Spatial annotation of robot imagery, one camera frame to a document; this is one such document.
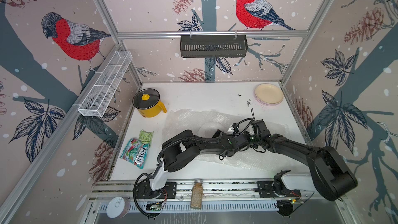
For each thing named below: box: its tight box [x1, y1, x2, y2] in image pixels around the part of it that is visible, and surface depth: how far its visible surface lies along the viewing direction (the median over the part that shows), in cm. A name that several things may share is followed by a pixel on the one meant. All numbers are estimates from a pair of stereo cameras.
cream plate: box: [254, 83, 284, 105], surface depth 116 cm
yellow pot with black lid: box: [132, 88, 167, 118], surface depth 100 cm
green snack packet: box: [119, 137, 150, 170], surface depth 85 cm
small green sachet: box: [138, 129, 154, 145], surface depth 94 cm
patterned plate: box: [197, 121, 229, 138], surface depth 95 cm
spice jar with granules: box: [190, 179, 204, 210], surface depth 70 cm
